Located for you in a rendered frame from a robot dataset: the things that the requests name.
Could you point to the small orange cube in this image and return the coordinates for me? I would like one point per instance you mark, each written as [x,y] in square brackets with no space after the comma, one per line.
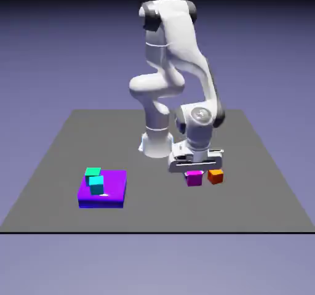
[215,176]

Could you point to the small magenta cube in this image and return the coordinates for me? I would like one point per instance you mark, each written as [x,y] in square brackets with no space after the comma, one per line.
[194,178]

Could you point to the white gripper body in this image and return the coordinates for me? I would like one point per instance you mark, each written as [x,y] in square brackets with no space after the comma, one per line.
[196,165]

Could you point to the small green cube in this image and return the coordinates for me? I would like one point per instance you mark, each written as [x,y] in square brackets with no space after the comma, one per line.
[92,172]

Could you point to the small cyan cube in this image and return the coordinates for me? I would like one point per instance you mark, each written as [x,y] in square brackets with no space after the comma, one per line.
[96,185]

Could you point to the large purple box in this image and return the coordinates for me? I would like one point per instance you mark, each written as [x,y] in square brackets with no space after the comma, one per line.
[113,189]

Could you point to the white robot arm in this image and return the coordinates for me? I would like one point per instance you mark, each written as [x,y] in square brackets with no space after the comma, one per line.
[172,53]

